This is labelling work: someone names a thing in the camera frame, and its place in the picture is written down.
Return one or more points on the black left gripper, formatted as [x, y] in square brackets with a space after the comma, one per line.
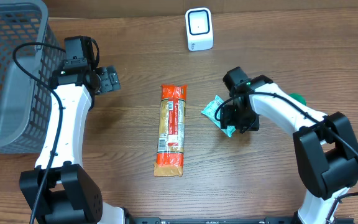
[109, 80]

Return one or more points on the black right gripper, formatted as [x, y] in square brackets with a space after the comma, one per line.
[253, 124]

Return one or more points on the teal tissue packet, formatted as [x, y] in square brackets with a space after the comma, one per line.
[209, 112]

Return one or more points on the green lidded jar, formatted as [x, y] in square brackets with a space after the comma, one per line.
[298, 98]

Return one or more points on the long orange noodle package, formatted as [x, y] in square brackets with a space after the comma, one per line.
[171, 133]

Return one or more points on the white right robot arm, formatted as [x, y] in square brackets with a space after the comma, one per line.
[326, 148]

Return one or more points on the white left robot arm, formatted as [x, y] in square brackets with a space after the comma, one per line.
[58, 190]

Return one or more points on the white barcode scanner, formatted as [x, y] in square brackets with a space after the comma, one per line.
[199, 29]

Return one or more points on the grey plastic mesh basket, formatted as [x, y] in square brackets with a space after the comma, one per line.
[27, 44]

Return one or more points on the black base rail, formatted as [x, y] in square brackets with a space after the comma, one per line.
[266, 220]

